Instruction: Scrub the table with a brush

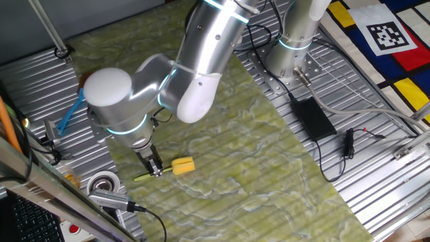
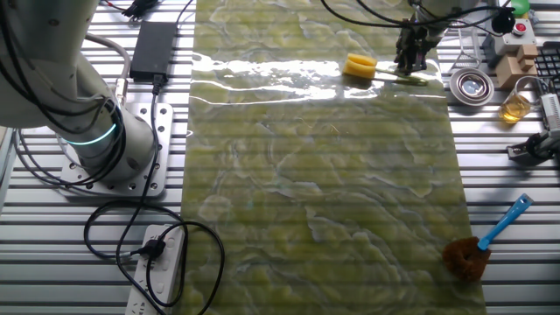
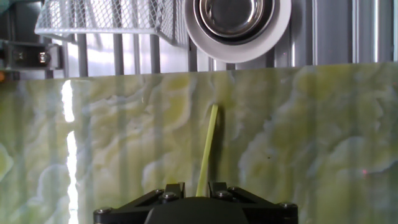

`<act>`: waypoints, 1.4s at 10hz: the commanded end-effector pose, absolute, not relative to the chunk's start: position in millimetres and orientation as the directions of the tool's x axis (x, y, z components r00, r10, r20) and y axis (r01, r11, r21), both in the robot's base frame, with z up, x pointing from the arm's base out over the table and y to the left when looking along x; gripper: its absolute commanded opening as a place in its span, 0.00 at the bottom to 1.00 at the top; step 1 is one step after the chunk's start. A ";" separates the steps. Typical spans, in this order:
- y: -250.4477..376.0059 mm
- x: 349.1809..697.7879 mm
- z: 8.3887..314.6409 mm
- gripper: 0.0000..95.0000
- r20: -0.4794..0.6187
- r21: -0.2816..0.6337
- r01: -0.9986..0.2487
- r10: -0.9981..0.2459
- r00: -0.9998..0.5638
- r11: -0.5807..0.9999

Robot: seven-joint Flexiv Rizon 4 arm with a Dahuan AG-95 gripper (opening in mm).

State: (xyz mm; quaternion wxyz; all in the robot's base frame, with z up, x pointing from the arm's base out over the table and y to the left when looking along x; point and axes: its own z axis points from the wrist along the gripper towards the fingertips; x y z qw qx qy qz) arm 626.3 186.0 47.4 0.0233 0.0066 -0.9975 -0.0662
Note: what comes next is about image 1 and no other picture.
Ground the black power adapter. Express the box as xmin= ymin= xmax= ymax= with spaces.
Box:
xmin=290 ymin=96 xmax=338 ymax=143

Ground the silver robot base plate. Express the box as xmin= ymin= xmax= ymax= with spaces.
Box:
xmin=248 ymin=43 xmax=323 ymax=97

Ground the bundled black cable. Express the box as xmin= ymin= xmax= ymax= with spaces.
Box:
xmin=315 ymin=126 xmax=387 ymax=184

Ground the yellow sponge brush green handle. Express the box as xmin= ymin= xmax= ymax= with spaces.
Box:
xmin=133 ymin=156 xmax=196 ymax=183

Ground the brown scrub brush blue handle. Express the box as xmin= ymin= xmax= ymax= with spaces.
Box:
xmin=55 ymin=71 xmax=97 ymax=137

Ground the glass beaker with yellow liquid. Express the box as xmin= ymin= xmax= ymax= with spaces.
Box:
xmin=63 ymin=166 xmax=81 ymax=189

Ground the grey emergency stop box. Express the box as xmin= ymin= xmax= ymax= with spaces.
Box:
xmin=60 ymin=220 xmax=97 ymax=242

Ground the white fiducial marker sheet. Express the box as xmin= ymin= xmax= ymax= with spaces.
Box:
xmin=347 ymin=3 xmax=419 ymax=57

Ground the orange tube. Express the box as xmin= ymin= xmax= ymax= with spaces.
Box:
xmin=0 ymin=95 xmax=23 ymax=155

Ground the black adapter power cable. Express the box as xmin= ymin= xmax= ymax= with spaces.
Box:
xmin=247 ymin=23 xmax=297 ymax=102

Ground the aluminium frame bar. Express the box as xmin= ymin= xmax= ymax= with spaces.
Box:
xmin=0 ymin=136 xmax=142 ymax=242
xmin=392 ymin=100 xmax=430 ymax=161

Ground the black depth camera cable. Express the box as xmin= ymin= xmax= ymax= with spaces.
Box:
xmin=133 ymin=204 xmax=168 ymax=242

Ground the black clamp tool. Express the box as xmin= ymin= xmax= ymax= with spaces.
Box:
xmin=40 ymin=120 xmax=73 ymax=165

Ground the metal pole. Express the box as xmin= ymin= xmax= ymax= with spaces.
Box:
xmin=27 ymin=0 xmax=73 ymax=65

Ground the green marble pattern mat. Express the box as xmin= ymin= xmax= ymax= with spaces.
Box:
xmin=67 ymin=0 xmax=376 ymax=242

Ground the grey cable with metal connector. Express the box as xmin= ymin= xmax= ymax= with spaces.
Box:
xmin=292 ymin=66 xmax=430 ymax=132

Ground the silver tape roll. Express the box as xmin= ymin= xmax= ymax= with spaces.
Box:
xmin=86 ymin=170 xmax=121 ymax=196

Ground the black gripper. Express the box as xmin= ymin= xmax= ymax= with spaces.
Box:
xmin=134 ymin=144 xmax=165 ymax=178

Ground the colourful block pattern cloth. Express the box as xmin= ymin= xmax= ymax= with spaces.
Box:
xmin=318 ymin=0 xmax=430 ymax=125

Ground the grey camera bracket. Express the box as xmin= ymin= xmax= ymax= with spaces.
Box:
xmin=87 ymin=107 xmax=110 ymax=146

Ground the silver depth camera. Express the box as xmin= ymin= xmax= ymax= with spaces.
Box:
xmin=87 ymin=188 xmax=137 ymax=213

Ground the black keyboard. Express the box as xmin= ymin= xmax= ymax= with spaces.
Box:
xmin=6 ymin=191 xmax=67 ymax=242

